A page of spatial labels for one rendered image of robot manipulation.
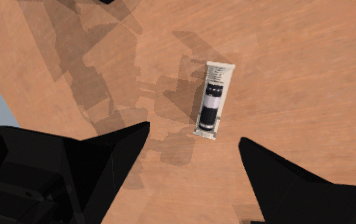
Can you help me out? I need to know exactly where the black and silver cylindrical battery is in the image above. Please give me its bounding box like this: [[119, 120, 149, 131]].
[[199, 82, 224, 131]]

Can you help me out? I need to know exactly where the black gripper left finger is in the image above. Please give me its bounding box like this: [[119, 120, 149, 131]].
[[0, 121, 150, 224]]

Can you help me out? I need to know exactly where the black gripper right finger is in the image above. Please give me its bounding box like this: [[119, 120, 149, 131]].
[[238, 137, 356, 224]]

